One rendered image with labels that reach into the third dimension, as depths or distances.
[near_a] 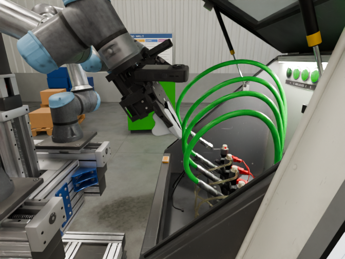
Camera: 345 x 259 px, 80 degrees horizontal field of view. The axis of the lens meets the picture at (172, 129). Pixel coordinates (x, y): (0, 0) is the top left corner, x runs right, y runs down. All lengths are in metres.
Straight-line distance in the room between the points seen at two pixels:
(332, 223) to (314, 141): 0.12
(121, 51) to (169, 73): 0.10
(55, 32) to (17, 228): 0.55
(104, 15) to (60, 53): 0.11
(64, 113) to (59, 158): 0.24
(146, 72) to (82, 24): 0.14
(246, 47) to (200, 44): 1.49
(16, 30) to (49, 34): 0.17
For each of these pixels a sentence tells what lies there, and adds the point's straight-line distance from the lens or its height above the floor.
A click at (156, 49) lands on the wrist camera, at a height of 1.47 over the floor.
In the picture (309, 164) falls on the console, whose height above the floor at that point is 1.28.
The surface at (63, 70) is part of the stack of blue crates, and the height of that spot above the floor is 1.13.
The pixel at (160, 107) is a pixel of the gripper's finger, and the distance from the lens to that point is 0.43.
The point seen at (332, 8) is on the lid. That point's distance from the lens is 0.63.
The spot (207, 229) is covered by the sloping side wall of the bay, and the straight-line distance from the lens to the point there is 0.50.
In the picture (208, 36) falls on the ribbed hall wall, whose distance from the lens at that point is 7.29.
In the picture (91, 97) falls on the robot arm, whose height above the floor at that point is 1.23.
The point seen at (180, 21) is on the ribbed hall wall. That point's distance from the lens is 7.33.
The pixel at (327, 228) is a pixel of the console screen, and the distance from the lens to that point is 0.32.
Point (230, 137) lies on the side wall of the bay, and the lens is 1.11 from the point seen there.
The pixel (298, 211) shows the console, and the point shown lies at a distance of 0.37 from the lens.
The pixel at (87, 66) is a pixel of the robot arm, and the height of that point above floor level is 1.41.
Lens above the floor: 1.43
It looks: 19 degrees down
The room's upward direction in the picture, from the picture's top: straight up
